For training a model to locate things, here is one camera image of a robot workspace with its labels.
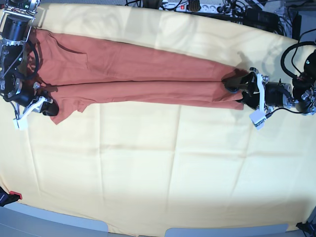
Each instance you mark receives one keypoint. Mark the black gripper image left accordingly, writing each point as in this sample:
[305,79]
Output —
[24,94]

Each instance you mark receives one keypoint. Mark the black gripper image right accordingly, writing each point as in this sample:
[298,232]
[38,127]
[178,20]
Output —
[277,94]

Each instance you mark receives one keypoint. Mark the salmon red T-shirt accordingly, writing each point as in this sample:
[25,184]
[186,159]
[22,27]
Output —
[79,71]

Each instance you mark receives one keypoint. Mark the black power adapter box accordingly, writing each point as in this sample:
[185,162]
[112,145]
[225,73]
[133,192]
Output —
[260,18]

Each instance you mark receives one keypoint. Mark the white power strip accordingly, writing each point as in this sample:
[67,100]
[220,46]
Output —
[184,7]

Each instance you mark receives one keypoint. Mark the red black clamp left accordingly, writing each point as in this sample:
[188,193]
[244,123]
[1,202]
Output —
[8,198]

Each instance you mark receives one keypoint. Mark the pale yellow table cloth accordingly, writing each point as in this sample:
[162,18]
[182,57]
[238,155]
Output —
[144,168]

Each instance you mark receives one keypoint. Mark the black clamp right corner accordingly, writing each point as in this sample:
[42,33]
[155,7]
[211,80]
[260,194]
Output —
[308,229]

